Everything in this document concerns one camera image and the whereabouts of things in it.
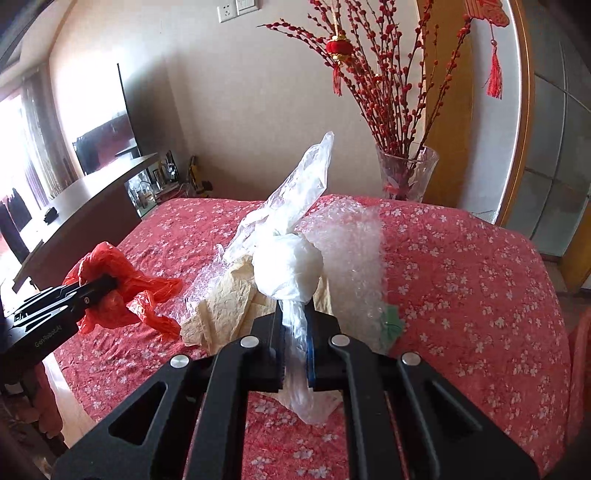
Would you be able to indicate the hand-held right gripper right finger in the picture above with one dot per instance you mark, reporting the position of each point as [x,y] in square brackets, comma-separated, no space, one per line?
[310,364]

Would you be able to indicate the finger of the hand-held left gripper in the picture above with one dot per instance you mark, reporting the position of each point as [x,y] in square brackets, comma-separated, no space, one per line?
[97,303]
[94,285]

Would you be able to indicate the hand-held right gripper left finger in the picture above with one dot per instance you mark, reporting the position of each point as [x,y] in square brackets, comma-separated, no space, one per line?
[277,350]

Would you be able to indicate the thin red plastic bag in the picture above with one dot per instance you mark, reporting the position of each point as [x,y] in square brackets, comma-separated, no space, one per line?
[138,286]

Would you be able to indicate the white plastic bag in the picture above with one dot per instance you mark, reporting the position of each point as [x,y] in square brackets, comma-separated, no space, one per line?
[286,263]

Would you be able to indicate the crumpled yellow paper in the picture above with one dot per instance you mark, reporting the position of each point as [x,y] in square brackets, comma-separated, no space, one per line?
[221,304]

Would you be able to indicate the brown wooden cabinet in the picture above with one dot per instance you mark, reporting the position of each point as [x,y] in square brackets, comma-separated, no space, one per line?
[83,203]

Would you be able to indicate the green paper scrap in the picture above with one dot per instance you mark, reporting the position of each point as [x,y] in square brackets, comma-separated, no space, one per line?
[392,323]

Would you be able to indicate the clear bubble wrap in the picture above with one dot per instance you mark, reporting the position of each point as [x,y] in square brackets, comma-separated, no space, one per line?
[351,249]

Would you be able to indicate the black television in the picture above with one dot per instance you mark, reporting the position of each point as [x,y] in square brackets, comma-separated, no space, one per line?
[104,143]

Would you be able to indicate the sheer window curtain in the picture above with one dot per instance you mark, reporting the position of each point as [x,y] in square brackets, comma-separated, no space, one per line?
[46,138]

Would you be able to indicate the red floral tablecloth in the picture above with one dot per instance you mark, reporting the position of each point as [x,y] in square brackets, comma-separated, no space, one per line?
[461,300]

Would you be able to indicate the clear glass vase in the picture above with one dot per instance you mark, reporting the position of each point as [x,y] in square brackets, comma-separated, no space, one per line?
[411,180]

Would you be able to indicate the red berry branches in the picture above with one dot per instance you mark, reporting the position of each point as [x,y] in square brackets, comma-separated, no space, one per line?
[397,106]

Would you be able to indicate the small red lantern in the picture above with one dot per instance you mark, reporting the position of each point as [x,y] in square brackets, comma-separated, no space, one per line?
[338,47]

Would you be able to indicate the frosted glass door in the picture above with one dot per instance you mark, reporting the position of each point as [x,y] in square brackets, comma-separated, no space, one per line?
[554,138]

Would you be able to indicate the red hanging knot ornament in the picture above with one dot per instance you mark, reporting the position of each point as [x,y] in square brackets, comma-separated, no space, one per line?
[496,76]

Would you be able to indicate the white wall outlet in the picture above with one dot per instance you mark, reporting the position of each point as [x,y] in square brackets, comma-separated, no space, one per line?
[227,12]

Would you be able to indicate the wooden door frame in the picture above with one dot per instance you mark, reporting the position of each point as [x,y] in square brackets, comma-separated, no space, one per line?
[512,138]

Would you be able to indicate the white wall switch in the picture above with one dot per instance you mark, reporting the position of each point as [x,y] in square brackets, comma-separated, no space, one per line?
[248,5]

